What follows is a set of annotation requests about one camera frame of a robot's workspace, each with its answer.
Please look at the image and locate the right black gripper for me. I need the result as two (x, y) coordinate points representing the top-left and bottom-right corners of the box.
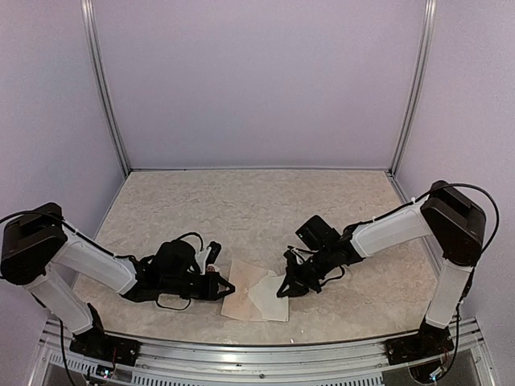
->
(277, 247), (334, 298)

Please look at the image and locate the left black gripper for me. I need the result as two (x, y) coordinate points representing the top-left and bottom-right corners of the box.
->
(161, 271), (236, 301)

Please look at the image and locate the cream envelope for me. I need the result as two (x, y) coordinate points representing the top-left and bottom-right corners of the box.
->
(220, 259), (269, 322)

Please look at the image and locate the beige ornate letter paper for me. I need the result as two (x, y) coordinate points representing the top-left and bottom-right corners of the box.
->
(249, 270), (290, 322)

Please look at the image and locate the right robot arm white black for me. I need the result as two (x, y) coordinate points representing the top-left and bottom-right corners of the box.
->
(276, 180), (500, 357)

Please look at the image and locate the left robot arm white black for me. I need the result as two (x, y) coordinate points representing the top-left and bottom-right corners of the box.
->
(1, 202), (236, 358)

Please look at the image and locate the white sticker sheet with seals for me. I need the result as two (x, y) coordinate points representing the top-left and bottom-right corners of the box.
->
(205, 265), (220, 273)

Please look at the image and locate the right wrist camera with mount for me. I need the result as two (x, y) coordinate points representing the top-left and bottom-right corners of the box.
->
(283, 245), (306, 266)

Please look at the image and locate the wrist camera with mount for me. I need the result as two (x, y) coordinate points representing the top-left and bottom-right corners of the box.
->
(283, 245), (306, 266)
(196, 241), (222, 275)

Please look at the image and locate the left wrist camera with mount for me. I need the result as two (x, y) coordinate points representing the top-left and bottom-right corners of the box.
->
(196, 241), (222, 275)

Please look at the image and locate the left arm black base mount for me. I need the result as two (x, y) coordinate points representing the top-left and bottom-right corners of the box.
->
(70, 303), (141, 367)

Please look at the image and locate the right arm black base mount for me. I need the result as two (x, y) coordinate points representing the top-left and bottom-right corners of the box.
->
(385, 320), (455, 366)

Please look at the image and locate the front aluminium rail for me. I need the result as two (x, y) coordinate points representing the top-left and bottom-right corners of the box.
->
(28, 319), (497, 385)

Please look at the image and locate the right aluminium frame post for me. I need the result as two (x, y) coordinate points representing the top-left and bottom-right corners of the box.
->
(389, 0), (438, 179)

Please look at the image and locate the aluminium frame post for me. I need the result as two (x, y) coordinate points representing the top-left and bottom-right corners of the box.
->
(389, 0), (438, 179)
(80, 0), (132, 179)

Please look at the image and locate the left aluminium frame post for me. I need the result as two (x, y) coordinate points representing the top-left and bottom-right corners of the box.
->
(80, 0), (132, 179)

